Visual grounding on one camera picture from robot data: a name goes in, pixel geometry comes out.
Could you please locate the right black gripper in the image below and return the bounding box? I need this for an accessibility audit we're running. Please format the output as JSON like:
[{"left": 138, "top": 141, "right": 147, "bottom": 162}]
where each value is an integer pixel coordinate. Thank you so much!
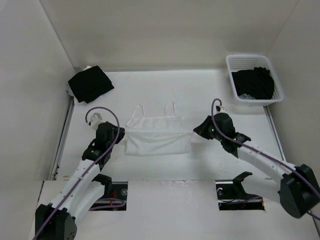
[{"left": 193, "top": 115, "right": 224, "bottom": 142}]

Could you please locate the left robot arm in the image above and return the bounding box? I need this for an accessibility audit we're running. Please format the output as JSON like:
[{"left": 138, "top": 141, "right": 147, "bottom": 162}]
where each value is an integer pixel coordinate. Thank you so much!
[{"left": 33, "top": 121, "right": 125, "bottom": 240}]

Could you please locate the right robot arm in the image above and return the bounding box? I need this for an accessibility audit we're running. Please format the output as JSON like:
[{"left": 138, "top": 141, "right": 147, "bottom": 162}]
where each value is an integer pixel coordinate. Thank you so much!
[{"left": 193, "top": 113, "right": 320, "bottom": 219}]

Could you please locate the folded black tank top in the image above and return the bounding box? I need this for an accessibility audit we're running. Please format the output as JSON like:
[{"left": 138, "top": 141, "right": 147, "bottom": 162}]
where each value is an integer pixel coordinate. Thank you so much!
[{"left": 68, "top": 65, "right": 115, "bottom": 104}]

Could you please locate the black tank top in basket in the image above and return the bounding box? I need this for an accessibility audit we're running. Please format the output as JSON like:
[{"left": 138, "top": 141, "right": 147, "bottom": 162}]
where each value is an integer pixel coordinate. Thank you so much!
[{"left": 231, "top": 67, "right": 275, "bottom": 100}]

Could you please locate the grey garment in basket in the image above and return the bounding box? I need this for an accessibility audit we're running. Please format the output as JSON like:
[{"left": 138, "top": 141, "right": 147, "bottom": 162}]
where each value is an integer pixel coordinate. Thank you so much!
[{"left": 238, "top": 93, "right": 256, "bottom": 102}]

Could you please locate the white plastic laundry basket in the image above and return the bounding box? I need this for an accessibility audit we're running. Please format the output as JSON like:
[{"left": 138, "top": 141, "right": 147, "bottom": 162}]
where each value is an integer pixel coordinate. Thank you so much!
[{"left": 225, "top": 53, "right": 284, "bottom": 107}]

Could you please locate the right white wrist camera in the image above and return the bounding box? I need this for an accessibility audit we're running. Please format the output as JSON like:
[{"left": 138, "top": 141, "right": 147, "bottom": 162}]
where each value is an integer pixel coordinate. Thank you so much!
[{"left": 215, "top": 105, "right": 227, "bottom": 114}]

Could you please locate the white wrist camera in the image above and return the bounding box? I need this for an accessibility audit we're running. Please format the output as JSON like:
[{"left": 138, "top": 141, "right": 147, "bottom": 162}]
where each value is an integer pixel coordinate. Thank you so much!
[
  {"left": 88, "top": 112, "right": 103, "bottom": 131},
  {"left": 215, "top": 105, "right": 227, "bottom": 114}
]

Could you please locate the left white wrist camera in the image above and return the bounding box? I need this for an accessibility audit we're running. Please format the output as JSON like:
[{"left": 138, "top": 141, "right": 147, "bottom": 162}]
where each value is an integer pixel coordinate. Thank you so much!
[{"left": 88, "top": 112, "right": 103, "bottom": 131}]

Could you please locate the left aluminium table rail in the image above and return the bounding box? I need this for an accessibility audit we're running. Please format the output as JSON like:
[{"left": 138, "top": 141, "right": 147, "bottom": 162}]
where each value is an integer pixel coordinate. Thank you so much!
[{"left": 48, "top": 96, "right": 75, "bottom": 181}]

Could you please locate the aluminium table rail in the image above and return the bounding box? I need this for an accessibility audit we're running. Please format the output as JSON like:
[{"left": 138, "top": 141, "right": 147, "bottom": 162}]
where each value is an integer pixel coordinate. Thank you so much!
[
  {"left": 48, "top": 96, "right": 75, "bottom": 181},
  {"left": 263, "top": 106, "right": 287, "bottom": 162}
]

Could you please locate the right aluminium table rail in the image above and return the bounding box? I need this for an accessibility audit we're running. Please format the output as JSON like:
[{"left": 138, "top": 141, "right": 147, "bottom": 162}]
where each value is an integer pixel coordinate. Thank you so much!
[{"left": 263, "top": 106, "right": 287, "bottom": 162}]

